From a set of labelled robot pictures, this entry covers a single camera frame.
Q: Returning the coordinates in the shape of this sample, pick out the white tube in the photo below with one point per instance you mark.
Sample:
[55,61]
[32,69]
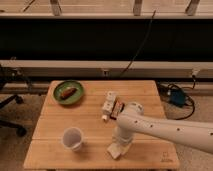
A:
[108,105]

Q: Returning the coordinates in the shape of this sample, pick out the green plate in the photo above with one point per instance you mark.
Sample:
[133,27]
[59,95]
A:
[66,85]

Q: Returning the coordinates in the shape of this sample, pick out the white sponge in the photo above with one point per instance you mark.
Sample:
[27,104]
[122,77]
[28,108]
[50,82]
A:
[111,151]

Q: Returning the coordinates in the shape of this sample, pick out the blue power box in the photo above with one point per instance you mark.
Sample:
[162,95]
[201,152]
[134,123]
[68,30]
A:
[177,97]

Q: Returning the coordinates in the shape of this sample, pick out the wooden folding table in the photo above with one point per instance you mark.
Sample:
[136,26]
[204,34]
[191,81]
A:
[47,152]

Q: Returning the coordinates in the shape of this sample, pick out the brown pastry on plate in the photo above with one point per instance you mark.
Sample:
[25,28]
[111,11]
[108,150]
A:
[69,92]

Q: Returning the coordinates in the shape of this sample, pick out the dark red candy bar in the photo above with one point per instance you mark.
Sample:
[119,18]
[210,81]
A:
[118,108]

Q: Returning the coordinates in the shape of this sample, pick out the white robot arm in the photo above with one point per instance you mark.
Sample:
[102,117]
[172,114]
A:
[131,120]

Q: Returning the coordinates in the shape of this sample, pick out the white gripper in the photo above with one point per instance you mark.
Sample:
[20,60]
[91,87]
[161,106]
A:
[121,148]

